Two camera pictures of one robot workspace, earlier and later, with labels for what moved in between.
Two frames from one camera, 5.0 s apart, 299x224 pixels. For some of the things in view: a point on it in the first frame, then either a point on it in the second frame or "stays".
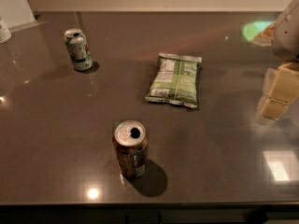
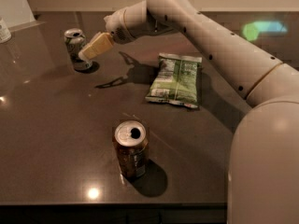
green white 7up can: x=78 y=49 stays
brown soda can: x=131 y=147 stays
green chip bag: x=177 y=80 stays
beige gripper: x=287 y=35 to x=116 y=25
